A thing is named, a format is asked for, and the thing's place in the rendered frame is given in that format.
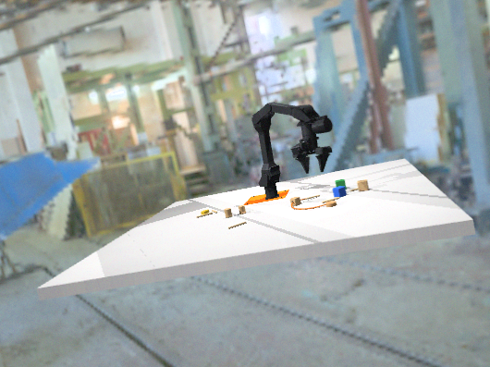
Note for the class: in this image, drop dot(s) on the blue cube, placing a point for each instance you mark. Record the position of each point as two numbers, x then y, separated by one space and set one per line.
339 192

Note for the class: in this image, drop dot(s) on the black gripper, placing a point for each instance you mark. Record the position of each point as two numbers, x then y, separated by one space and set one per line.
323 153

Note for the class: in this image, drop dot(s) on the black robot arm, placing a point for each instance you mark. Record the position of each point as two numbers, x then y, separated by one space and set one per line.
262 122

